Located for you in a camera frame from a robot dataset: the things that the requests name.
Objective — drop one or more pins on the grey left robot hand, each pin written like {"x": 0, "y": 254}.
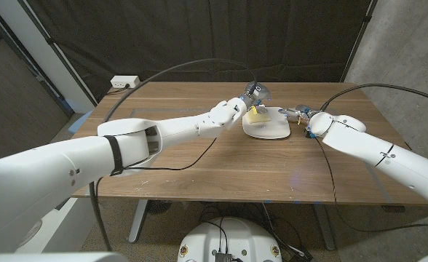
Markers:
{"x": 257, "y": 94}

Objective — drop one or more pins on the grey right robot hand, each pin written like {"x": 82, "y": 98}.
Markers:
{"x": 299, "y": 113}

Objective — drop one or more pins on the white paper plate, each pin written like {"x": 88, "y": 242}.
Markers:
{"x": 268, "y": 131}

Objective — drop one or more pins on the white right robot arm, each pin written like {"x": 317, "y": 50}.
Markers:
{"x": 381, "y": 156}

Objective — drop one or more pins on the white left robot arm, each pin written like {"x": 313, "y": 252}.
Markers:
{"x": 54, "y": 174}

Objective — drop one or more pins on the black backdrop curtain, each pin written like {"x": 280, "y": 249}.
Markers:
{"x": 199, "y": 36}

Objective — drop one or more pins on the black backdrop stand pole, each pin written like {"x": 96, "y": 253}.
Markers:
{"x": 52, "y": 45}
{"x": 359, "y": 40}

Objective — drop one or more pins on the grey table leg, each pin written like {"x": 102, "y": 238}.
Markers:
{"x": 325, "y": 229}
{"x": 137, "y": 222}

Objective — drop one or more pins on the white power strip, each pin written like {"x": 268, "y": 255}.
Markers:
{"x": 124, "y": 81}

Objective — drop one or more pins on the black round floor fan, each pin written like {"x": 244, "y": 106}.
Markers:
{"x": 158, "y": 207}

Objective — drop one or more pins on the grey heatsink module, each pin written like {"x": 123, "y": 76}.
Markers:
{"x": 223, "y": 257}

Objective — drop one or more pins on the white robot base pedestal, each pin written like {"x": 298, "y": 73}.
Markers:
{"x": 232, "y": 236}

